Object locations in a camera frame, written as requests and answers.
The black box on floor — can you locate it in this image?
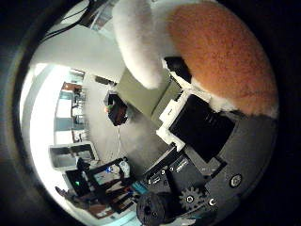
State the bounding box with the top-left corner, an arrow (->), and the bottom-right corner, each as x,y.
103,91 -> 130,127

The orange plush fox toy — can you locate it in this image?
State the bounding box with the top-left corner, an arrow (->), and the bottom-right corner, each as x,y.
112,0 -> 280,120

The grey open cabinet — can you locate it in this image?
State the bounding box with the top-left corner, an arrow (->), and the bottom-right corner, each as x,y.
49,141 -> 100,171

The large olive green table mat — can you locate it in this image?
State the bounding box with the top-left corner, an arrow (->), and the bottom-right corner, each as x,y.
117,67 -> 172,118

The narrow olive green table mat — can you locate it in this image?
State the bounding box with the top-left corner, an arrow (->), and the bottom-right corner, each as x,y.
150,79 -> 183,127

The black equipment rack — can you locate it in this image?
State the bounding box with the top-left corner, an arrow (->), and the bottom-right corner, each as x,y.
55,155 -> 149,219

